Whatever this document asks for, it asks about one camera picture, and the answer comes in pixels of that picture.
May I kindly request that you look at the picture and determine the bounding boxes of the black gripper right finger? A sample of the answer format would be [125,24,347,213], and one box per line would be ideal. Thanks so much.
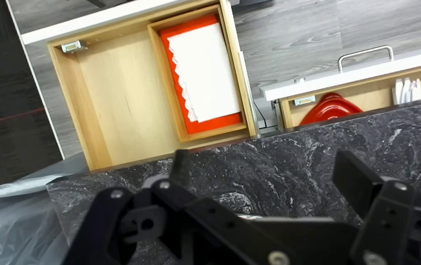
[333,151,384,218]

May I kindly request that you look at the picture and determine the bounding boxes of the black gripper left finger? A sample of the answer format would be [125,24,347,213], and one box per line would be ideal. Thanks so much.
[169,149,188,186]

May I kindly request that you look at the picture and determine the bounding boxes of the open wooden drawer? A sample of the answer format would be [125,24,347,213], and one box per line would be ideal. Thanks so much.
[49,0,258,171]
[262,46,421,130]

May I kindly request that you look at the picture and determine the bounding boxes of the red plastic container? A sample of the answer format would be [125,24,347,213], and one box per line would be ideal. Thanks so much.
[300,93,362,126]

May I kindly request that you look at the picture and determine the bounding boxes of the white utensils in drawer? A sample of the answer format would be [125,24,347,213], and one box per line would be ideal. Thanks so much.
[393,79,421,105]

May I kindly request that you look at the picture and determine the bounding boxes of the orange tray with white liner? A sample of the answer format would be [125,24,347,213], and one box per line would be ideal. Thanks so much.
[159,15,241,135]

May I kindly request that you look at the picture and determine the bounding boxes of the clear plastic bag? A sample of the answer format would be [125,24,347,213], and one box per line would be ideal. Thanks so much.
[0,176,68,265]

